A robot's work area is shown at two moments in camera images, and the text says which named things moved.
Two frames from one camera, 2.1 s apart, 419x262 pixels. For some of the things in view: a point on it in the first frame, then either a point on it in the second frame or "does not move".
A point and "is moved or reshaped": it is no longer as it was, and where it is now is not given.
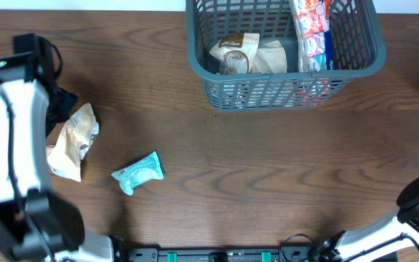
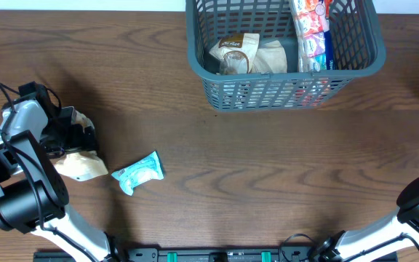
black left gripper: x=68 y=100 → x=76 y=140
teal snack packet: x=145 y=169 does not move
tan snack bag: x=64 y=156 is moved or reshaped
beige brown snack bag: x=270 y=58 does not move
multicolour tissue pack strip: x=311 y=25 does not move
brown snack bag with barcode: x=236 y=52 does not move
